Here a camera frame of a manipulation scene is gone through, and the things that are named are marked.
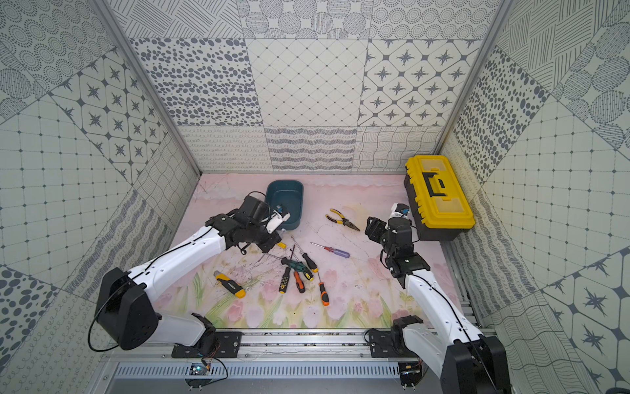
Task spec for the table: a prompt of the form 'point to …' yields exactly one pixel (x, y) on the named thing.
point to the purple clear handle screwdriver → (337, 252)
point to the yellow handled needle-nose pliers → (344, 221)
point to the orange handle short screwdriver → (300, 286)
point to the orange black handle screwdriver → (324, 295)
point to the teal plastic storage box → (290, 194)
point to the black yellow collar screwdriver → (285, 281)
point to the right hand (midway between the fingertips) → (375, 223)
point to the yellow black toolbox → (440, 205)
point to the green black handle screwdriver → (295, 266)
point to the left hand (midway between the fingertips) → (277, 232)
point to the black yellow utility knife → (230, 285)
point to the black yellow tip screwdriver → (307, 259)
